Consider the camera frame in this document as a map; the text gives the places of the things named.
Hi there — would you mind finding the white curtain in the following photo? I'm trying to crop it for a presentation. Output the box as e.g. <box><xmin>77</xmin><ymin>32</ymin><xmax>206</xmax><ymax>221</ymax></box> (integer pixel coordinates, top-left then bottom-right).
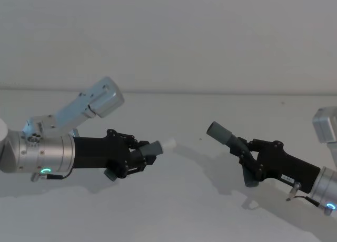
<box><xmin>0</xmin><ymin>0</ymin><xmax>337</xmax><ymax>95</ymax></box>

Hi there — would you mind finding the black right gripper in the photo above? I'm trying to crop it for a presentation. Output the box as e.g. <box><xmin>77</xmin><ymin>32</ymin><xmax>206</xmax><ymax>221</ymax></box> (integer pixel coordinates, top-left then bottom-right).
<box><xmin>230</xmin><ymin>136</ymin><xmax>322</xmax><ymax>195</ymax></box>

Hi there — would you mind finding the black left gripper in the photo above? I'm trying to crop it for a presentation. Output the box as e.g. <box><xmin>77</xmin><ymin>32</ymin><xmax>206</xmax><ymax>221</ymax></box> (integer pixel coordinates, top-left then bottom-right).
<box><xmin>72</xmin><ymin>129</ymin><xmax>156</xmax><ymax>180</ymax></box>

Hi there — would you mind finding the white table cloth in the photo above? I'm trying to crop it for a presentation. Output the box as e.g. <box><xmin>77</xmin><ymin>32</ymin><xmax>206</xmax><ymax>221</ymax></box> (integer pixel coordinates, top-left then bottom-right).
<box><xmin>0</xmin><ymin>88</ymin><xmax>337</xmax><ymax>242</ymax></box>

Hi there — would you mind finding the grey tube with white tip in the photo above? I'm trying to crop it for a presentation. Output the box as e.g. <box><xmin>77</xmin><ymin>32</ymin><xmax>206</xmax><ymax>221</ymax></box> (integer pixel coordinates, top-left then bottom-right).
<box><xmin>103</xmin><ymin>137</ymin><xmax>177</xmax><ymax>184</ymax></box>

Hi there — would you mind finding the grey bent tube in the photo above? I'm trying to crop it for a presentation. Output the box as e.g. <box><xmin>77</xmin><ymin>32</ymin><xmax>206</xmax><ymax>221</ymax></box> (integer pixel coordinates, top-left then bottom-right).
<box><xmin>206</xmin><ymin>120</ymin><xmax>260</xmax><ymax>188</ymax></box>

